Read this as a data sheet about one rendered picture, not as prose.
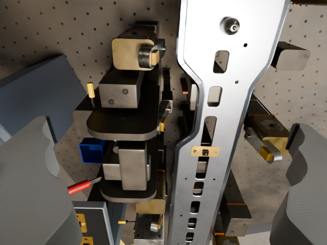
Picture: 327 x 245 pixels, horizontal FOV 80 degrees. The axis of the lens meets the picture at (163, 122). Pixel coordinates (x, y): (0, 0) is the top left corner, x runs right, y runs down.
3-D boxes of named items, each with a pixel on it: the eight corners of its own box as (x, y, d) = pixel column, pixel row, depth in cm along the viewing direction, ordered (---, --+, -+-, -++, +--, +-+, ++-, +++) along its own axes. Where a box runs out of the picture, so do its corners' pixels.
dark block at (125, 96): (150, 56, 74) (137, 109, 38) (132, 56, 74) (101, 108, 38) (150, 42, 71) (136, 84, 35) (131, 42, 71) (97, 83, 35)
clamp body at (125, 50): (158, 40, 71) (154, 72, 39) (129, 39, 71) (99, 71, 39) (159, 20, 68) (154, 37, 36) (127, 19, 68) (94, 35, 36)
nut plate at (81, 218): (87, 231, 54) (85, 236, 53) (73, 230, 53) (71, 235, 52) (84, 213, 49) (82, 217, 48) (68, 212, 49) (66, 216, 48)
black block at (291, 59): (263, 47, 72) (315, 72, 47) (236, 46, 72) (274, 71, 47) (267, 32, 70) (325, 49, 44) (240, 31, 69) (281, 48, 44)
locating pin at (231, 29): (231, 32, 43) (241, 37, 38) (216, 32, 43) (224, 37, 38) (234, 16, 42) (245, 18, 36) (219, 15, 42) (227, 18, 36)
